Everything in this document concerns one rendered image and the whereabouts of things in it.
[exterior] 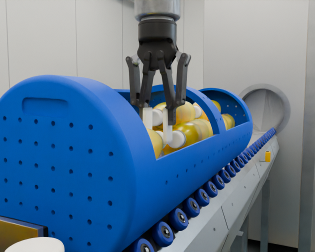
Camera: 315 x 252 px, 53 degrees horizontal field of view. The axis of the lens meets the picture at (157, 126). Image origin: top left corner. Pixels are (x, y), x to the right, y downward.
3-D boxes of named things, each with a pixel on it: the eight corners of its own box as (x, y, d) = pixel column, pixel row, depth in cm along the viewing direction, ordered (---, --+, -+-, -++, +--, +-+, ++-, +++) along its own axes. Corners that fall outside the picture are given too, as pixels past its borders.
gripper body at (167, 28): (184, 23, 63) (184, 70, 64) (147, 27, 67) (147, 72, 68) (169, 14, 57) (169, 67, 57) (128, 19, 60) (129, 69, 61)
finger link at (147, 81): (151, 51, 61) (144, 50, 61) (141, 109, 63) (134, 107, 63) (160, 54, 64) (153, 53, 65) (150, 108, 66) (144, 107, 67)
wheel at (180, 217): (180, 203, 65) (173, 208, 66) (171, 210, 61) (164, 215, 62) (192, 222, 64) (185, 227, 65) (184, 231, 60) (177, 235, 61)
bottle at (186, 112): (186, 130, 92) (158, 138, 75) (168, 114, 94) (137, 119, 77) (201, 111, 89) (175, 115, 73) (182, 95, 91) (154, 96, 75)
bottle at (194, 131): (185, 133, 92) (157, 142, 76) (198, 113, 90) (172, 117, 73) (205, 148, 90) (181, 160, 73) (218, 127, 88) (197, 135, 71)
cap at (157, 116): (157, 129, 75) (154, 129, 74) (146, 118, 76) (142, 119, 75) (167, 116, 74) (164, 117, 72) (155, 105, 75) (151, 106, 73)
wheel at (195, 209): (192, 193, 72) (185, 197, 73) (185, 199, 68) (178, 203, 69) (204, 210, 71) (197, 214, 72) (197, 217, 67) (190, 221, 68)
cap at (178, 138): (166, 140, 75) (163, 141, 73) (174, 127, 74) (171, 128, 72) (179, 150, 74) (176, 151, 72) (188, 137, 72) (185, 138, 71)
